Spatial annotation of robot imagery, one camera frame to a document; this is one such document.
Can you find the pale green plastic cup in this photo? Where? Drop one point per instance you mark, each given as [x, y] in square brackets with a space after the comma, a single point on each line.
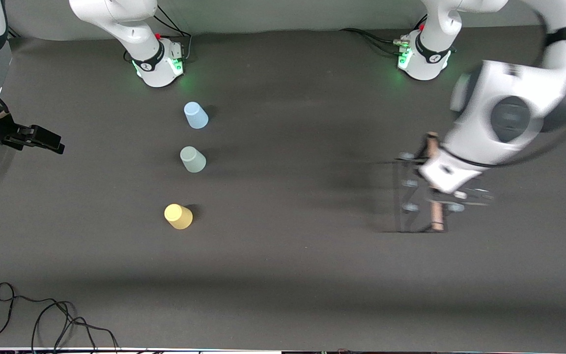
[193, 160]

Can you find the yellow plastic cup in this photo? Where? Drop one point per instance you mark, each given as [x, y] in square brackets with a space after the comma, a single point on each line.
[179, 217]

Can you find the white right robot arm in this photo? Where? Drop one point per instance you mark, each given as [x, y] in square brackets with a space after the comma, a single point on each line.
[130, 29]

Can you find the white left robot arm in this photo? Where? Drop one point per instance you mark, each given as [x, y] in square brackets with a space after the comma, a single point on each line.
[509, 98]

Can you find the light blue plastic cup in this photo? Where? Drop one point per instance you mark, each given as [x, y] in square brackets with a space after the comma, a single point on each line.
[196, 117]

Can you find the dark grey table mat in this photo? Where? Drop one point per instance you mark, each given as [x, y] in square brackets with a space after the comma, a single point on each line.
[312, 275]

